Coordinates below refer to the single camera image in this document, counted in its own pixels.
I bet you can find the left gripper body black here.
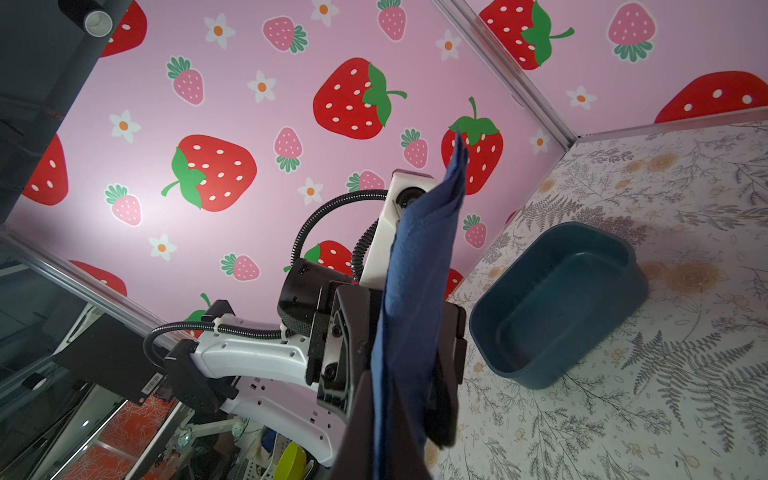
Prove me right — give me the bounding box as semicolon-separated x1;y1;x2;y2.
306;282;467;447

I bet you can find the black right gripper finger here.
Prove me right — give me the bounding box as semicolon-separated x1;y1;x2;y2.
329;371;382;480

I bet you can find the blue paper napkin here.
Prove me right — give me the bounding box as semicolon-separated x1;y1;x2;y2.
372;136;469;479

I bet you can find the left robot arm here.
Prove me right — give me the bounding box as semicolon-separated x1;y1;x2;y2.
163;260;429;479

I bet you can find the yellow-green object outside cell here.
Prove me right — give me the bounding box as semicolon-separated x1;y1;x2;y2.
274;442;307;480

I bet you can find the dark teal plastic bin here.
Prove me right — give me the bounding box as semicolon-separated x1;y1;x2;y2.
469;222;649;390

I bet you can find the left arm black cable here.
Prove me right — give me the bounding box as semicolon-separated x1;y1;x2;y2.
142;188;391;373

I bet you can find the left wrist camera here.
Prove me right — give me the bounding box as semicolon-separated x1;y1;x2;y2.
359;170;439;290

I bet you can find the aluminium corner post left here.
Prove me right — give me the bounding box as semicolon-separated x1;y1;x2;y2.
434;0;579;150

